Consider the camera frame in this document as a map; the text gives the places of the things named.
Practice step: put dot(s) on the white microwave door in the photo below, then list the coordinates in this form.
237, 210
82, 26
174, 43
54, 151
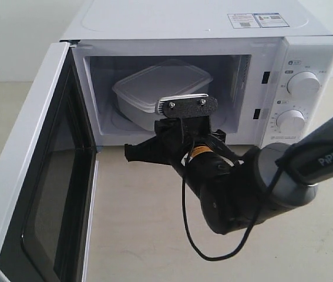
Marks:
47, 178

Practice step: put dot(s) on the white upper power knob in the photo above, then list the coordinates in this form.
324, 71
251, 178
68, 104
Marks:
303, 85

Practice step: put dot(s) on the blue white label sticker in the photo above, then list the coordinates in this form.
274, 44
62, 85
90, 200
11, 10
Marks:
257, 20

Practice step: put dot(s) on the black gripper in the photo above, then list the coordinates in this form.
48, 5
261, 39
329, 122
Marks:
178, 137

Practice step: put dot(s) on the white Midea microwave oven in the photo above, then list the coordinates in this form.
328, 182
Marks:
266, 63

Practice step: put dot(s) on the white lower timer knob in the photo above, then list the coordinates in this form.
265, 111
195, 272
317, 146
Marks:
291, 121

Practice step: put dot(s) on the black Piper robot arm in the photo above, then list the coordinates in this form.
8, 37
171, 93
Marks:
236, 191

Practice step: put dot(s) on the glass turntable plate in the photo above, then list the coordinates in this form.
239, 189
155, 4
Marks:
122, 122

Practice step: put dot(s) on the white lidded plastic container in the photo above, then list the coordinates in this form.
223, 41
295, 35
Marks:
138, 93

